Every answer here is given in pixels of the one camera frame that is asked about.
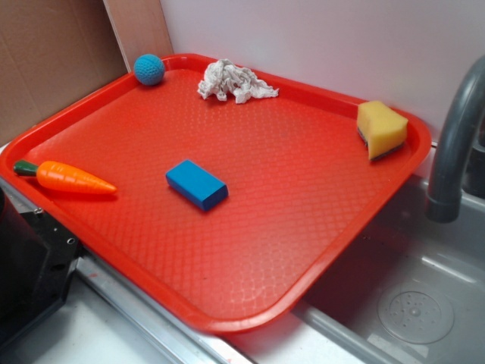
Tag orange toy carrot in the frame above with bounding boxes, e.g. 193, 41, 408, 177
13, 160, 117, 195

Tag grey plastic sink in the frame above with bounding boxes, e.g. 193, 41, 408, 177
227, 162, 484, 363

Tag crumpled white cloth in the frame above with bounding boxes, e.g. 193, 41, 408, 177
197, 59, 279, 105

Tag brown cardboard panel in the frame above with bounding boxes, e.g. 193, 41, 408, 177
1, 1, 127, 144

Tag grey faucet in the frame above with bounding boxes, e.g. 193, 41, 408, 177
425, 57, 484, 223

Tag yellow sponge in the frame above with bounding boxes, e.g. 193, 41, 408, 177
356, 101, 408, 161

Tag blue rectangular block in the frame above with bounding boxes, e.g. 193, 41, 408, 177
165, 160, 229, 212

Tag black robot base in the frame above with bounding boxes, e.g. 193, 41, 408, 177
1, 192, 80, 349

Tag blue knitted ball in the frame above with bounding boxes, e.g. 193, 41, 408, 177
133, 54, 165, 86

